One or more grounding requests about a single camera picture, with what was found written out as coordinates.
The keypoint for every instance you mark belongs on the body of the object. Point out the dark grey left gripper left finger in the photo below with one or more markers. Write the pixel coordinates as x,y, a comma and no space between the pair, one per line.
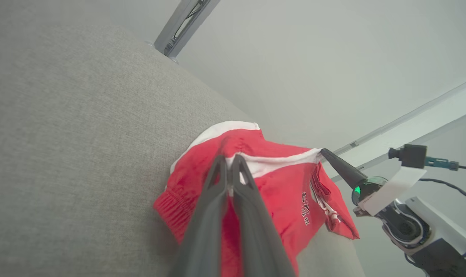
206,231

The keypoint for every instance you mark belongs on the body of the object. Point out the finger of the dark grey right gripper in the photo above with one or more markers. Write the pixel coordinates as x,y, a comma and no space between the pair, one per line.
344,169

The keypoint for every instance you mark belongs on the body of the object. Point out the grey cylindrical post foot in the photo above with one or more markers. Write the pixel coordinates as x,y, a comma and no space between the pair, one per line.
173,60

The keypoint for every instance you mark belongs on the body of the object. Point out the right wrist camera with white mount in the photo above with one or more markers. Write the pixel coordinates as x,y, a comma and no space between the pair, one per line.
410,156

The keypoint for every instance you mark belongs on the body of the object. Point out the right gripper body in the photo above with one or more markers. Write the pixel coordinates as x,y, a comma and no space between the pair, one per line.
406,231

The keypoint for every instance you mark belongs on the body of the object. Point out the grey fabric sofa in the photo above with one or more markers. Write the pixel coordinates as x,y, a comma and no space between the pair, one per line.
82,134

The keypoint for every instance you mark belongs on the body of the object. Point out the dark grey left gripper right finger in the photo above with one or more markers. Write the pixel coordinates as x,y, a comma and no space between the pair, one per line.
256,238

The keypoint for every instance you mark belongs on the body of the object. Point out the grey partition base rail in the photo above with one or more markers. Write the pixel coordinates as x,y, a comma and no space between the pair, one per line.
429,123

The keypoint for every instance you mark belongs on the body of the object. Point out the grey metal partition post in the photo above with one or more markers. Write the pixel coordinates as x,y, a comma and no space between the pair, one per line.
175,23

